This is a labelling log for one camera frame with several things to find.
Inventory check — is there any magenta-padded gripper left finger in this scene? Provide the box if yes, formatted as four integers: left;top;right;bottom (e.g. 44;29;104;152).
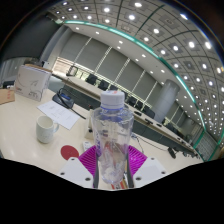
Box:
57;144;100;190

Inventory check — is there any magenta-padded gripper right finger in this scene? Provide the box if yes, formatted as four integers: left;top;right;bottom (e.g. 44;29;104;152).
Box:
124;144;168;189

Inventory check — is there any clear plastic water bottle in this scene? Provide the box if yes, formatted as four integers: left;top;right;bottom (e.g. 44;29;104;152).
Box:
91;89;135;185

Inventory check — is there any flat round red coaster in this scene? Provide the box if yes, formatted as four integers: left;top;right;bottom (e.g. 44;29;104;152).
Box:
60;144;80;161

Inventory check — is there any small white rectangular block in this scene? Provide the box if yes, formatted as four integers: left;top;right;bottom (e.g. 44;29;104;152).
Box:
82;140;93;152

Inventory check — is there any small open white carton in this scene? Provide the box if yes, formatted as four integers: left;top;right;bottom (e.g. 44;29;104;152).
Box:
84;109;98;141

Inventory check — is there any white ceramic mug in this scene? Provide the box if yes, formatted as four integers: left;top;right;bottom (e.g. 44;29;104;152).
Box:
35;115;60;145

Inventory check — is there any white printed paper sheet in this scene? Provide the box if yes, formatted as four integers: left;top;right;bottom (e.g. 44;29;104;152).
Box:
36;99;81;131

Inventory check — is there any black desk telephone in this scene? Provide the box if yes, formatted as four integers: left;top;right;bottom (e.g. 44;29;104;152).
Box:
51;87;87;120

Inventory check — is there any row of black office chairs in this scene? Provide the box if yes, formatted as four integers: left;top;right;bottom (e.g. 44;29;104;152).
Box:
84;73;198;158

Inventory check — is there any large white cardboard box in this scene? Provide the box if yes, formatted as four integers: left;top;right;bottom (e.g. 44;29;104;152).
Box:
13;64;53;102

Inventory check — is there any group of round ceiling lights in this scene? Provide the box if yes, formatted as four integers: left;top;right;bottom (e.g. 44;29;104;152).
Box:
49;0;224;148

